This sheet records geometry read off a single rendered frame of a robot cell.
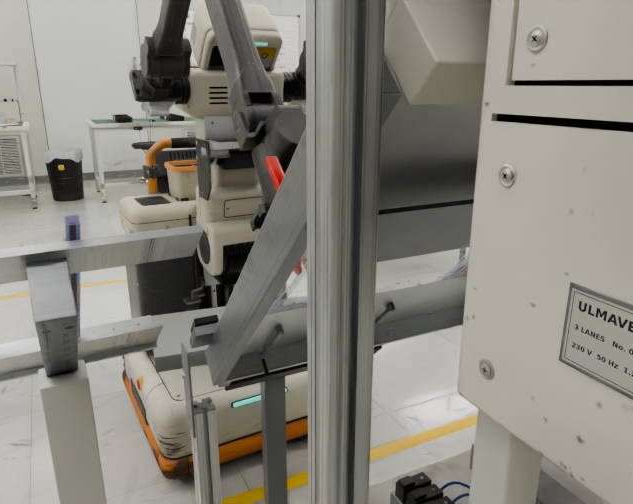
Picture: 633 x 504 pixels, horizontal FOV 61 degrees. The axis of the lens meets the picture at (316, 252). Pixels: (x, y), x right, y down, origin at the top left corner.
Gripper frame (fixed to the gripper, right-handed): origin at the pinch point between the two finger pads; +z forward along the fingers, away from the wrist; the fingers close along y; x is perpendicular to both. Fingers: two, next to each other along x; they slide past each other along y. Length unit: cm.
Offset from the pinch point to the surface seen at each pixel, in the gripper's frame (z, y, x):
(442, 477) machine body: 33.5, 16.2, 7.9
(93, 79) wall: -442, 35, 517
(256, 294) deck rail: 4.4, -10.0, -6.3
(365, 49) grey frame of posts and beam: -0.2, -11.8, -43.9
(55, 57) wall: -462, -4, 501
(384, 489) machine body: 32.4, 7.0, 9.4
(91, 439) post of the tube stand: 14.4, -30.3, 17.6
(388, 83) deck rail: 0.6, -8.9, -41.5
